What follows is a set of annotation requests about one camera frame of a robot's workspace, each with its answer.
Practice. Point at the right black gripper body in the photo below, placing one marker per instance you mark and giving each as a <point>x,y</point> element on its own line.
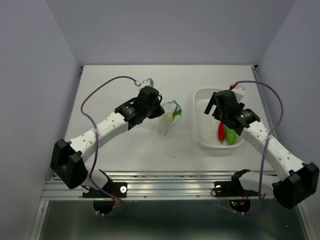
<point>218,115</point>

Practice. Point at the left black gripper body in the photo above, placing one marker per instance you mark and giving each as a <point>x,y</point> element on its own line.
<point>155,111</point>

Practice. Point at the white toy radish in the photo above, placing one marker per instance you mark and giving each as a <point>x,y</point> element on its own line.
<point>172,115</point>

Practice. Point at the green toy pepper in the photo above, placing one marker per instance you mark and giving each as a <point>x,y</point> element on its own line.
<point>230,135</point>

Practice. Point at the clear zip top bag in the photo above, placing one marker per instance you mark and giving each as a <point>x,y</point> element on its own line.
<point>161,128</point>

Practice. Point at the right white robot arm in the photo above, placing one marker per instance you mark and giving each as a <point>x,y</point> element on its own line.
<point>294,180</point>

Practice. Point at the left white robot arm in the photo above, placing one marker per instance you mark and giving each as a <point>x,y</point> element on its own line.
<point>69,157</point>

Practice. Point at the white perforated plastic basket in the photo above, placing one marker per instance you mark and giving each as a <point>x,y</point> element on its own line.
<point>206,126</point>

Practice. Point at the red toy chili pepper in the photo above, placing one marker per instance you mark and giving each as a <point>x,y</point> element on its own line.
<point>221,132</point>

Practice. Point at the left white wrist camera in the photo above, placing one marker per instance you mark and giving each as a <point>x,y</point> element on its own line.
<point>144,83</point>

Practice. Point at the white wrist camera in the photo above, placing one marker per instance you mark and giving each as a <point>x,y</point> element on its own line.
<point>144,83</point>
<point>239,91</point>

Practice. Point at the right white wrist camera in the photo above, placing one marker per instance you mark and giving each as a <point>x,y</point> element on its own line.
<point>239,91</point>

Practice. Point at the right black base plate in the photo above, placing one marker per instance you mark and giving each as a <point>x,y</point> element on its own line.
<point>223,189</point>

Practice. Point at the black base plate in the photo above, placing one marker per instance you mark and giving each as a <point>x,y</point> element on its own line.
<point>117,189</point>
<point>223,189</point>

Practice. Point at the aluminium frame rail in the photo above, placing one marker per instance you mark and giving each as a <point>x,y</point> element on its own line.
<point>145,186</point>

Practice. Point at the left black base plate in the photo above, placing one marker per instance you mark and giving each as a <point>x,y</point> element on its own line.
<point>117,189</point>

